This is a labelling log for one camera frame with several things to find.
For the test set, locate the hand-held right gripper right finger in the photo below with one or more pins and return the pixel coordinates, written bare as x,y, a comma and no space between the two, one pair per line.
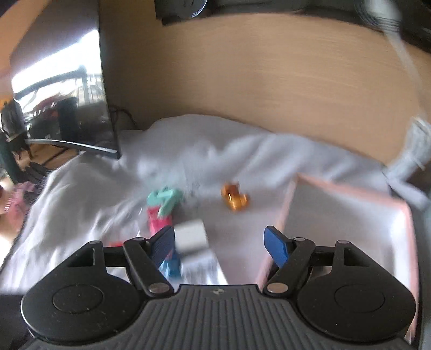
276,245

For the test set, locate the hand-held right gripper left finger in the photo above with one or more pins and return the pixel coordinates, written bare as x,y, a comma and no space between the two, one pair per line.
164,243

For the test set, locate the pink toy block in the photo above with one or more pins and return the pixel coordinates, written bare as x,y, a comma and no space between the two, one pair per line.
158,223

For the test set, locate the blue toy block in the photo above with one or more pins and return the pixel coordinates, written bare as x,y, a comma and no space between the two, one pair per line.
171,266

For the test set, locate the white charger adapter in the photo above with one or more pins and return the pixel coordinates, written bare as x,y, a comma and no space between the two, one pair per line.
190,235

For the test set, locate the teal toy block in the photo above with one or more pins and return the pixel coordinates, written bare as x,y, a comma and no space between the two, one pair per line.
165,198

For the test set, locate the silver rectangular object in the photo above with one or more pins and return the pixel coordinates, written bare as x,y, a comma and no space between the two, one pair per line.
202,267

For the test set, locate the orange toy car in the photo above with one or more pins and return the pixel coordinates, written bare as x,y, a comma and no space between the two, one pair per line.
235,197

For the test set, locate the pink cardboard box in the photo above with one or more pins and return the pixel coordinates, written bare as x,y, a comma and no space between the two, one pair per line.
336,215

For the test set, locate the white blanket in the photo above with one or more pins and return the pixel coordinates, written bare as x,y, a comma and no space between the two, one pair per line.
101,188

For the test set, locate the black keyboard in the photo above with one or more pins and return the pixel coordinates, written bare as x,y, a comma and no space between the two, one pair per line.
35,173

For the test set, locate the pink striped cloth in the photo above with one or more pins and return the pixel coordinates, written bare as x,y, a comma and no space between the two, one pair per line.
15,205

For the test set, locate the curved black monitor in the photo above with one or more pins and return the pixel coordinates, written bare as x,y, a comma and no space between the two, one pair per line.
67,67

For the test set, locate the dark round object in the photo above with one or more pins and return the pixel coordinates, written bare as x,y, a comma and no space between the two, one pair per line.
181,8

